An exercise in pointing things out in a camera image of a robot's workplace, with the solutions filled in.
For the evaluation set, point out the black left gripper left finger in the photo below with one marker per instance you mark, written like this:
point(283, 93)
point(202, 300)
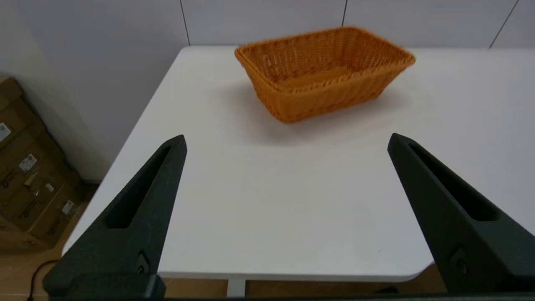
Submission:
point(125, 242)

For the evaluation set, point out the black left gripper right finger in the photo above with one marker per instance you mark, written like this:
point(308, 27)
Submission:
point(472, 242)

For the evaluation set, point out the orange wicker basket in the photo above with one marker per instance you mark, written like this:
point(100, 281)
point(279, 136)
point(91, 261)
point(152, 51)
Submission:
point(292, 100)

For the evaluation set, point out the brown cardboard box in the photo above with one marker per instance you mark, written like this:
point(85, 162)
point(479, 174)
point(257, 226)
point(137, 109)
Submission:
point(42, 196)
point(16, 239)
point(12, 121)

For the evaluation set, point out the white table leg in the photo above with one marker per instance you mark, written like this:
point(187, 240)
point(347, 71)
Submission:
point(236, 288)

